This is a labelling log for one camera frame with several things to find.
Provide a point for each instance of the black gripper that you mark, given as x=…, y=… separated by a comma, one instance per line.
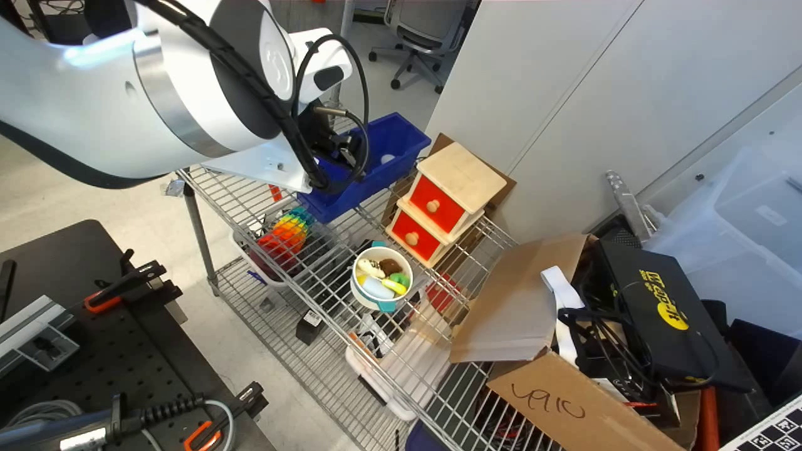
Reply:
x=319, y=129

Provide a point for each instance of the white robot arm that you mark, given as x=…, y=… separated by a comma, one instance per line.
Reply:
x=85, y=90

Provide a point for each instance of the blue plastic bin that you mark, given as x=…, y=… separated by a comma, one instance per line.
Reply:
x=393, y=137

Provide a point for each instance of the rainbow stacking toy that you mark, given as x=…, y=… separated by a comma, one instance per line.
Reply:
x=289, y=233

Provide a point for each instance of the wooden box with red drawer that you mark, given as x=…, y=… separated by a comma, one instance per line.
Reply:
x=460, y=171
x=415, y=239

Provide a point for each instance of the brown plush toy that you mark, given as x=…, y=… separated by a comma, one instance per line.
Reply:
x=389, y=268

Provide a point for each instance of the grey office chair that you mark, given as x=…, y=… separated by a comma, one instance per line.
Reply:
x=418, y=33

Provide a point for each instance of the red round toy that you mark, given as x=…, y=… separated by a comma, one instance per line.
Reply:
x=442, y=295

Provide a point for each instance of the orange and black clamp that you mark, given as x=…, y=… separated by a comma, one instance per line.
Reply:
x=116, y=291
x=202, y=433

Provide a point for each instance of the dark blue bucket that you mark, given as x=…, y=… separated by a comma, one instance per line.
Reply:
x=422, y=436

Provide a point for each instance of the black perforated table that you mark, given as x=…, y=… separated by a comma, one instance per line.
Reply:
x=110, y=358

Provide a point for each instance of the cardboard box with black writing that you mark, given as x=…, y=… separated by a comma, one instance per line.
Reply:
x=577, y=409

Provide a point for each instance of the aluminium extrusion bar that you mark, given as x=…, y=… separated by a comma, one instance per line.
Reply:
x=33, y=327

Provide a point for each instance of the black bag with yellow logo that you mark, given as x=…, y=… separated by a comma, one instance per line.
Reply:
x=660, y=300

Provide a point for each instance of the clear plastic storage tub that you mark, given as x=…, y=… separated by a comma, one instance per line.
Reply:
x=744, y=233

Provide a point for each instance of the black and white grid board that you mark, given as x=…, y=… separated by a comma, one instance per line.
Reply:
x=769, y=429

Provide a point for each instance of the perforated metal rail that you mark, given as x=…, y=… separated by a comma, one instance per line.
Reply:
x=630, y=203

